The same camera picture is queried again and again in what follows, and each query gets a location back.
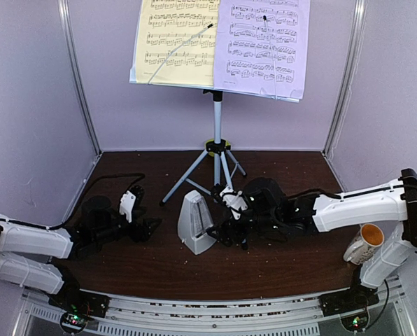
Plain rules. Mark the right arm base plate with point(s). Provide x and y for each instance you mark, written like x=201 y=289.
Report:
x=348 y=300

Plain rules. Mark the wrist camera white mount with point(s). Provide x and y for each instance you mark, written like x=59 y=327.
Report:
x=234 y=201
x=130 y=202

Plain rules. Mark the yellow sheet music page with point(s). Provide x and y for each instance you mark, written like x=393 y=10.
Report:
x=175 y=43

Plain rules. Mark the light blue folding music stand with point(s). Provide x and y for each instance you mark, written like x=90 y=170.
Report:
x=225 y=164

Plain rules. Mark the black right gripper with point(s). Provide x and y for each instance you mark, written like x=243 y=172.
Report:
x=222 y=230

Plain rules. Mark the left aluminium corner post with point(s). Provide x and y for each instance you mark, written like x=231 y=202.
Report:
x=65 y=19

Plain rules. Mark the white metronome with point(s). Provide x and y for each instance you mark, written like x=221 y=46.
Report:
x=193 y=222

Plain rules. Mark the white mug orange inside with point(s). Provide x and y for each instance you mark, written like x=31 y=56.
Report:
x=364 y=245

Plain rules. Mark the aluminium corner post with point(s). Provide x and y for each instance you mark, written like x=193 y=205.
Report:
x=350 y=68
x=65 y=19

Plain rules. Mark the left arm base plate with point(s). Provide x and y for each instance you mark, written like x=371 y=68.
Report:
x=81 y=303

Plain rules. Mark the green plastic bowl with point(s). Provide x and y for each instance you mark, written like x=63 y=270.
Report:
x=217 y=148

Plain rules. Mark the front aluminium frame rail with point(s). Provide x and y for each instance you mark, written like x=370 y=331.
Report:
x=292 y=315

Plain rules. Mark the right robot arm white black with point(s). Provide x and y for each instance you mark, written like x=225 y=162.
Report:
x=262 y=207

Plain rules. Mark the purple sheet music page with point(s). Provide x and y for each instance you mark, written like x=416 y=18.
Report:
x=261 y=48

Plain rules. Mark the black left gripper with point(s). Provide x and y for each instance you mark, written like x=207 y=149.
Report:
x=143 y=233

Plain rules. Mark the right aluminium corner post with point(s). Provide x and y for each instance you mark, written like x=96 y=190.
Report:
x=350 y=68

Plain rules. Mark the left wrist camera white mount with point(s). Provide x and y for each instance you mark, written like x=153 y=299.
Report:
x=130 y=202

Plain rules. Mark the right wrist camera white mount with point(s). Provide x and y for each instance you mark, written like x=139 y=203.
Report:
x=234 y=201

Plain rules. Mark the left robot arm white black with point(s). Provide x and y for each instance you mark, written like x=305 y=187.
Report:
x=98 y=224

